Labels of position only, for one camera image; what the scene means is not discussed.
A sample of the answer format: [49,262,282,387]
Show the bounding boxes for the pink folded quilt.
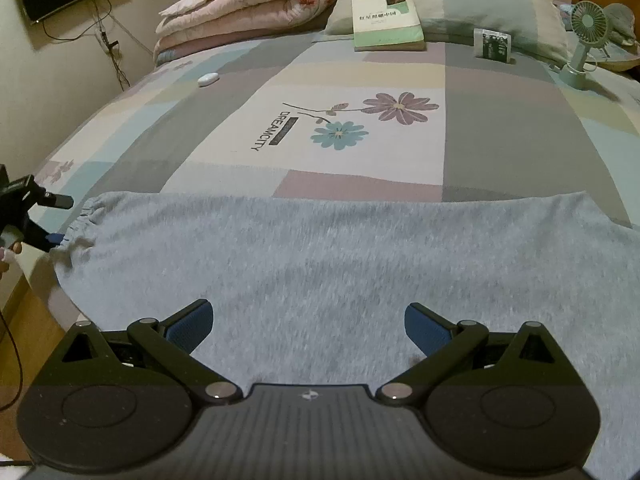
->
[152,0,358,67]

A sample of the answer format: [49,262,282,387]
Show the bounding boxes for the large patchwork pillow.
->
[325,0,571,66]

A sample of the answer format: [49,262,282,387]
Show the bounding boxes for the patchwork bed sheet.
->
[27,20,640,411]

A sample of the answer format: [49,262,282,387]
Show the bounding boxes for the black wall cables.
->
[42,0,156,93]

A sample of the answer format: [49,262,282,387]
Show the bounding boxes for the grey folded cloth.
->
[602,2,638,46]

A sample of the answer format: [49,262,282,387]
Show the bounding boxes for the green handheld fan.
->
[559,1,611,91]

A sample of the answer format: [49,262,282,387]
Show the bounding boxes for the person's left hand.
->
[0,241,25,281]

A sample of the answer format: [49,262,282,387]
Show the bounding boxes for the light grey sweatpants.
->
[50,189,640,441]

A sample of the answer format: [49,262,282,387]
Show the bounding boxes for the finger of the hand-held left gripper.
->
[37,187,75,210]
[27,230,65,252]

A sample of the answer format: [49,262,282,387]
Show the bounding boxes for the small printed box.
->
[472,27,512,65]

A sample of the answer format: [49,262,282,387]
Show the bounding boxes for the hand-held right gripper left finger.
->
[50,300,242,404]

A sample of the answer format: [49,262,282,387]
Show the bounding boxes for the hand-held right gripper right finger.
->
[376,302,583,405]

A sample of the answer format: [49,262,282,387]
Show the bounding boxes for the green and white book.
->
[351,0,427,53]

